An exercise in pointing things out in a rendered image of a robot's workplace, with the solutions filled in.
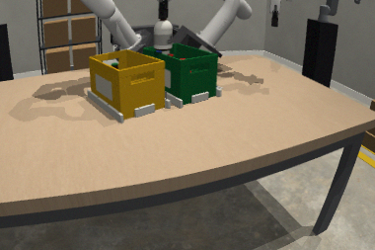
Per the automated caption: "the yellow crate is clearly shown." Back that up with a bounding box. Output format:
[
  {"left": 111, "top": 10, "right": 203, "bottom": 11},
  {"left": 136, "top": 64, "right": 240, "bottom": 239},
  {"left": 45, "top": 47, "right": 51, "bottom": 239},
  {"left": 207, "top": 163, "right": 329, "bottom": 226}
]
[{"left": 89, "top": 49, "right": 165, "bottom": 120}]

